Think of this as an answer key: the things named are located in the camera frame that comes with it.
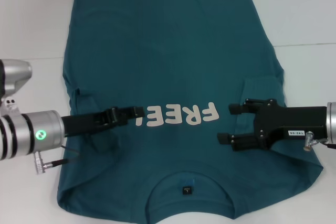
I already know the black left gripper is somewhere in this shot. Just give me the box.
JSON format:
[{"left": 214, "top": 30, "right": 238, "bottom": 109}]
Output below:
[{"left": 61, "top": 106, "right": 145, "bottom": 138}]

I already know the left arm plug with cable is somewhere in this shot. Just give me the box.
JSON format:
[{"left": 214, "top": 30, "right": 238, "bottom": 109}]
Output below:
[{"left": 33, "top": 144, "right": 81, "bottom": 175}]

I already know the arm plug with cable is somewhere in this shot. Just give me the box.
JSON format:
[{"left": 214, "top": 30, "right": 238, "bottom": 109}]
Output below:
[
  {"left": 33, "top": 144, "right": 81, "bottom": 175},
  {"left": 303, "top": 130, "right": 336, "bottom": 153}
]

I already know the blue shirt with FREE print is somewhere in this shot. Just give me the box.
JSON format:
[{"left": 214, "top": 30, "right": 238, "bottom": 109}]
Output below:
[{"left": 54, "top": 0, "right": 324, "bottom": 221}]

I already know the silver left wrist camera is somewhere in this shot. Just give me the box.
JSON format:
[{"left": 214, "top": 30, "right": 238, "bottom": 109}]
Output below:
[{"left": 0, "top": 60, "right": 33, "bottom": 116}]

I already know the right arm plug with cable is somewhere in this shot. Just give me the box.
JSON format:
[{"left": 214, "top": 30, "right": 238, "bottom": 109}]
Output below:
[{"left": 303, "top": 130, "right": 336, "bottom": 153}]

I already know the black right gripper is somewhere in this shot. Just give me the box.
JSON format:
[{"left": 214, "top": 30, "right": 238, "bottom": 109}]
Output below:
[{"left": 217, "top": 98, "right": 329, "bottom": 153}]

